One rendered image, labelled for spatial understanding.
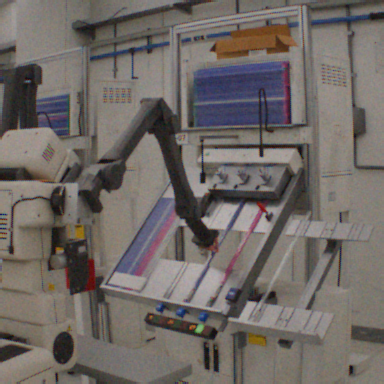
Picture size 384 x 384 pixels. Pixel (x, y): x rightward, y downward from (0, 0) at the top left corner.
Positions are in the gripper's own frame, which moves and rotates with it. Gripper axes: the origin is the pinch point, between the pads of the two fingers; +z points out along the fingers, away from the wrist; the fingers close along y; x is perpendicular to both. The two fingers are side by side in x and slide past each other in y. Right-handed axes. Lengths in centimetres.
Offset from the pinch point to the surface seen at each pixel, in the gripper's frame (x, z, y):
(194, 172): -41, 1, 37
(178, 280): 16.1, 0.3, 9.7
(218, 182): -29.4, -5.7, 12.1
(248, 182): -30.6, -5.1, -2.5
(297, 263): -96, 154, 76
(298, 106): -58, -21, -22
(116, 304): 0, 76, 124
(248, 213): -19.5, 0.8, -5.2
